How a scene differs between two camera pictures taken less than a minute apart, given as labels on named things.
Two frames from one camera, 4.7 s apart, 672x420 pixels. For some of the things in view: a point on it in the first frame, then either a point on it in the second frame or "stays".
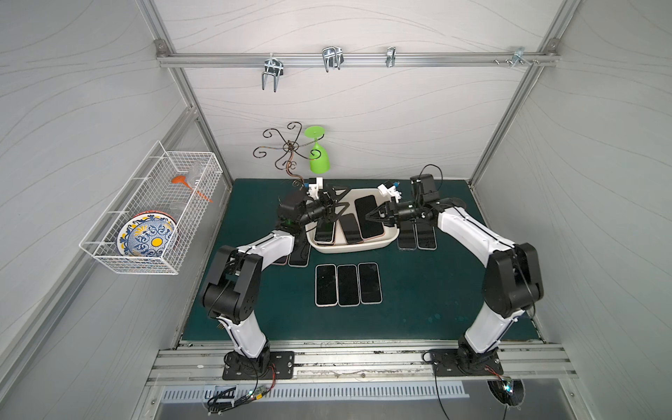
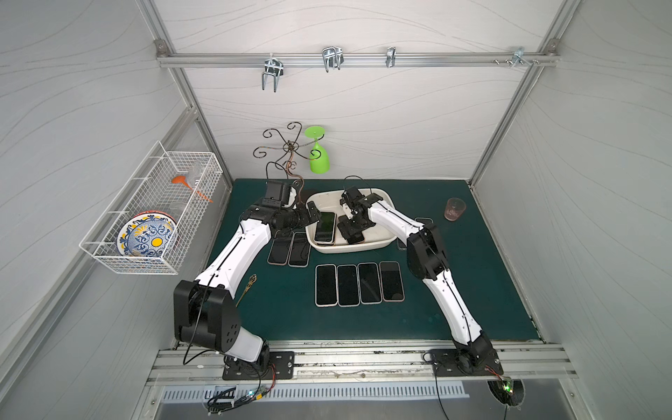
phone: (325, 233) stays
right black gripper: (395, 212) → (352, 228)
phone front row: (325, 285) stays
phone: (369, 282) stays
